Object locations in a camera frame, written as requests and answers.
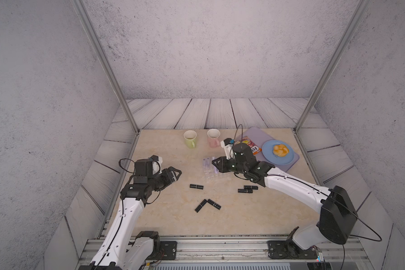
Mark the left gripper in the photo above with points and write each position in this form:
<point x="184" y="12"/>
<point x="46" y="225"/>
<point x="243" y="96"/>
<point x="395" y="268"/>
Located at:
<point x="172" y="178"/>

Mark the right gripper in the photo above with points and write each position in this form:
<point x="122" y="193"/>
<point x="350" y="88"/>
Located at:
<point x="221" y="166"/>

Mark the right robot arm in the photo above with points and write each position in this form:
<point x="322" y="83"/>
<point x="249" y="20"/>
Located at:
<point x="337" y="215"/>

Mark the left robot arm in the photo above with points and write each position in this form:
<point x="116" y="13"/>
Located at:
<point x="115" y="252"/>

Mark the clear acrylic lipstick organizer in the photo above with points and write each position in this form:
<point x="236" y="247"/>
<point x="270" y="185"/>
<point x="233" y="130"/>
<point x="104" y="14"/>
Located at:
<point x="211" y="173"/>

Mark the black lipstick upper left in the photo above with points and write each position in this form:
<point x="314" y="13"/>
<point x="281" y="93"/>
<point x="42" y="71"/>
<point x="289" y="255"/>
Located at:
<point x="196" y="186"/>

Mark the black lipstick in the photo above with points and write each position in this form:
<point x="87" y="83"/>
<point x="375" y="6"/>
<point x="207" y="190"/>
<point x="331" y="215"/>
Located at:
<point x="214" y="204"/>
<point x="243" y="191"/>
<point x="250" y="188"/>
<point x="196" y="186"/>

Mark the pink mug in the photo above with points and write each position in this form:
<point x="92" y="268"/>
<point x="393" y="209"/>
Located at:
<point x="213" y="138"/>

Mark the black lipstick right upper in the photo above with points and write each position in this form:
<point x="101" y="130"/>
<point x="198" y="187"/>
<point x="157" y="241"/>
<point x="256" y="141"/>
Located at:
<point x="250" y="188"/>

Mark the candy bag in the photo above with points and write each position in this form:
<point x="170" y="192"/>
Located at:
<point x="254" y="147"/>

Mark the black lipstick right lower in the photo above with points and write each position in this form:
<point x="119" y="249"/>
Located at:
<point x="243" y="191"/>

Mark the green mug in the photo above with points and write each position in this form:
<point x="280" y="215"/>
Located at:
<point x="190" y="137"/>

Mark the black lipstick left diagonal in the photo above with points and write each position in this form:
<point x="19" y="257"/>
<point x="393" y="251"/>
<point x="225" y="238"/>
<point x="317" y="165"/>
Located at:
<point x="201" y="205"/>

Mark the black lipstick centre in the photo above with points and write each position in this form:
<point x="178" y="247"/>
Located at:
<point x="214" y="204"/>

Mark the lavender tray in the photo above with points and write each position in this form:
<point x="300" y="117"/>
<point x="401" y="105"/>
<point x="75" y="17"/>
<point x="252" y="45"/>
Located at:
<point x="260" y="136"/>

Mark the blue plate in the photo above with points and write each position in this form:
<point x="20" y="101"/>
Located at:
<point x="267" y="150"/>

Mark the bread roll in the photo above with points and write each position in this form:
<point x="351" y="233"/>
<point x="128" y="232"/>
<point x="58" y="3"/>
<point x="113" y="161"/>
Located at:
<point x="280" y="150"/>

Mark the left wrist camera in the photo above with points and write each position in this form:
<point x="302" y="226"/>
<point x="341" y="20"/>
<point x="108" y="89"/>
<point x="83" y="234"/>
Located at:
<point x="156" y="164"/>

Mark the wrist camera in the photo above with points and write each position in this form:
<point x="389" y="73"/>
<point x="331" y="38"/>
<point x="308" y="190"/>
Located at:
<point x="227" y="144"/>
<point x="156" y="164"/>

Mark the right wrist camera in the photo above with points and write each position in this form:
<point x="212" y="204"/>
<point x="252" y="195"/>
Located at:
<point x="227" y="144"/>

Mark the aluminium rail front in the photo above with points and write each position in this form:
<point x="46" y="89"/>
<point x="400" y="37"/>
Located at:
<point x="254" y="249"/>

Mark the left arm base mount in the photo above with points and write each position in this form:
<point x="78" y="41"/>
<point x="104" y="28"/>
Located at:
<point x="161" y="250"/>

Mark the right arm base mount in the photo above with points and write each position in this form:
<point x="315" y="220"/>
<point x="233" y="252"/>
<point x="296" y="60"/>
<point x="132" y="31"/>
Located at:
<point x="287" y="249"/>

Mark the left aluminium frame post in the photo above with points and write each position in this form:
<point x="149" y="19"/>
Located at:
<point x="96" y="44"/>

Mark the aluminium frame post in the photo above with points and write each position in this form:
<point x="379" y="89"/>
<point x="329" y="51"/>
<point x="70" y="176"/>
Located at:
<point x="96" y="44"/>
<point x="346" y="37"/>

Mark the right aluminium frame post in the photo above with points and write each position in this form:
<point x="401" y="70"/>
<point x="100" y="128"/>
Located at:
<point x="346" y="37"/>

